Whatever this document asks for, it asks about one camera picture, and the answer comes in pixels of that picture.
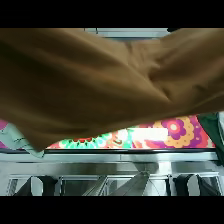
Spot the pale green garment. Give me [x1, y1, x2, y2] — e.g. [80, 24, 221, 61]
[0, 121, 46, 159]

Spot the brown T-shirt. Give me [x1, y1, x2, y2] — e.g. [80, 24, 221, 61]
[0, 28, 224, 153]

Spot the silver frame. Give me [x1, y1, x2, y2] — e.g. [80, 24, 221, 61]
[0, 151, 224, 197]

